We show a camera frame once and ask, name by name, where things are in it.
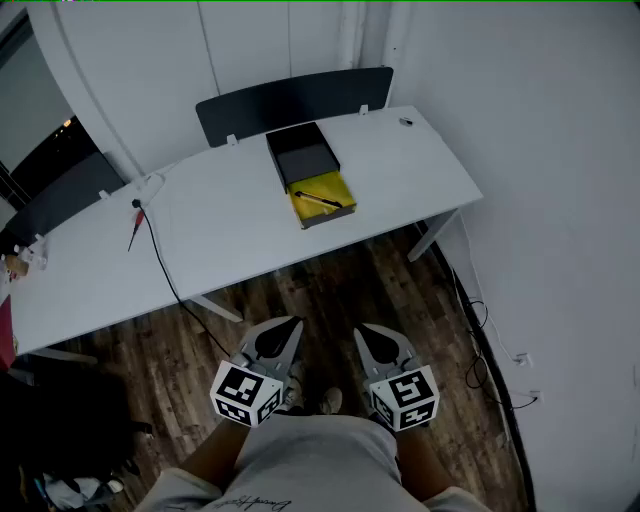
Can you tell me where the long dark desk divider panel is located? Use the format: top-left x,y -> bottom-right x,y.
194,66 -> 395,149

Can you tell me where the red handled screwdriver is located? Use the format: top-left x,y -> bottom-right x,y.
126,209 -> 147,253

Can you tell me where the person's right shoe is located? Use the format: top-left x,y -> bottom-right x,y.
319,386 -> 345,417

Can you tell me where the black floor cable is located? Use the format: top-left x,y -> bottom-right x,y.
464,298 -> 539,412

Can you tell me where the black bag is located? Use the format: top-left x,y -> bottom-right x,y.
0,370 -> 154,512

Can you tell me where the white desk leg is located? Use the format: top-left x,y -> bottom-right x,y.
28,346 -> 99,367
188,294 -> 246,324
406,208 -> 462,264

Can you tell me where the person's left forearm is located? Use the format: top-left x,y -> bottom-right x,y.
178,418 -> 252,492

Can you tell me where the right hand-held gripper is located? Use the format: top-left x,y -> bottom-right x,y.
353,322 -> 442,433

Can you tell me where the red object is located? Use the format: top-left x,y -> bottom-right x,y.
0,293 -> 17,372

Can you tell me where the black baseboard strip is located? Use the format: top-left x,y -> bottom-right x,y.
413,219 -> 537,512

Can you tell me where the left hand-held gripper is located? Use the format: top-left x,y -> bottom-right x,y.
209,315 -> 305,429

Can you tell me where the black plug and cable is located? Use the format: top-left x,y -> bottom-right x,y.
130,198 -> 233,359

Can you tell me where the short dark desk divider panel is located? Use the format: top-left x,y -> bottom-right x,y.
3,151 -> 127,247

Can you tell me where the black and gold pen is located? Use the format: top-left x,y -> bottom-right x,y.
293,190 -> 345,210

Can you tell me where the white power strip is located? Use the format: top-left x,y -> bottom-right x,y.
133,172 -> 167,202

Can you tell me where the clear plastic bottle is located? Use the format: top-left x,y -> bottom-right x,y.
18,236 -> 49,272

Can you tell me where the person's grey shirt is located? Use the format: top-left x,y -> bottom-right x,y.
133,411 -> 492,512

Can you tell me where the white item in bag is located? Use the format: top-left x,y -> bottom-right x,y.
43,473 -> 126,508

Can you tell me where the window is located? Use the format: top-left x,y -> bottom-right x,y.
0,7 -> 104,202

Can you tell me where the person's right forearm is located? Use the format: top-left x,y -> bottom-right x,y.
394,423 -> 454,504

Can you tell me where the white floor cable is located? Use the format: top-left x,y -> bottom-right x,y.
451,268 -> 522,362

